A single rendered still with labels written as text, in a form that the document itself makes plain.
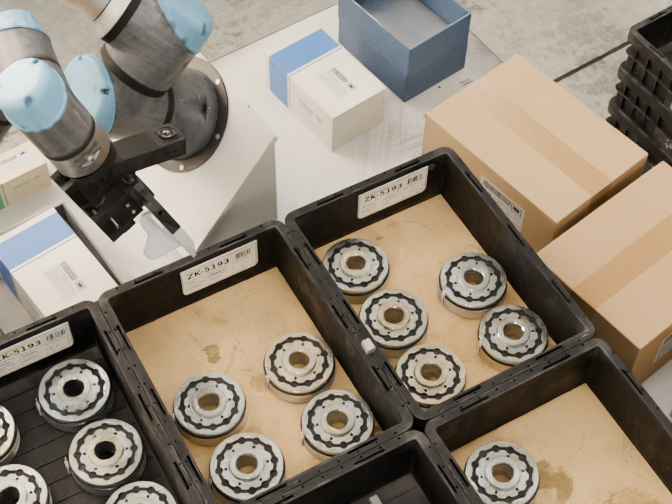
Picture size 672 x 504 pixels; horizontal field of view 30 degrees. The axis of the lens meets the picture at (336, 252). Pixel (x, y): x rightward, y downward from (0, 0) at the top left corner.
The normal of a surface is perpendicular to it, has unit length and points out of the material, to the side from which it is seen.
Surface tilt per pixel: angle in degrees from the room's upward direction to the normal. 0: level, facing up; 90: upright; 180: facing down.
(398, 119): 0
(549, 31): 0
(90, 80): 55
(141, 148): 16
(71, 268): 0
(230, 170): 47
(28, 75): 21
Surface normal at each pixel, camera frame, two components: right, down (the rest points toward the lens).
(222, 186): -0.58, -0.05
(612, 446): 0.02, -0.58
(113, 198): -0.33, -0.47
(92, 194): 0.63, 0.54
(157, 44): 0.07, 0.56
